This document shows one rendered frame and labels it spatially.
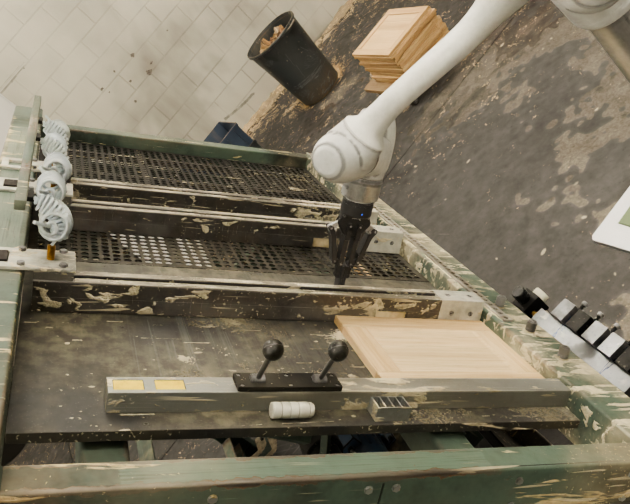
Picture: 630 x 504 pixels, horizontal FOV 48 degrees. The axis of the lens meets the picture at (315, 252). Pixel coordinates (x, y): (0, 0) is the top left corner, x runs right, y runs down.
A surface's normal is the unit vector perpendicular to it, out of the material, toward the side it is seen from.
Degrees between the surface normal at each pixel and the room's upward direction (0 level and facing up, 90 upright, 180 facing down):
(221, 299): 90
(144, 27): 90
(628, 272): 0
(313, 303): 90
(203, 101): 90
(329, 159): 57
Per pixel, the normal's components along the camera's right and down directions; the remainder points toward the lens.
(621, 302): -0.66, -0.58
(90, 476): 0.19, -0.93
